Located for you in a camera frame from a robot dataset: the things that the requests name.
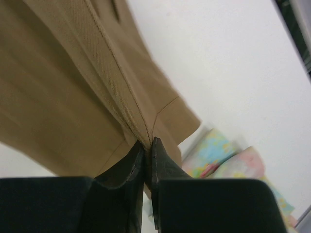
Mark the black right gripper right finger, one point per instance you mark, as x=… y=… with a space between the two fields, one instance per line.
x=167 y=178

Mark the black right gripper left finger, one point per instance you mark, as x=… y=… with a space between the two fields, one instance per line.
x=124 y=182

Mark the brown skirt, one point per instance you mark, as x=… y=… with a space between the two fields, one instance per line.
x=78 y=87

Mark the floral pastel skirt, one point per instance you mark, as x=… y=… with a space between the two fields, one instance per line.
x=228 y=193

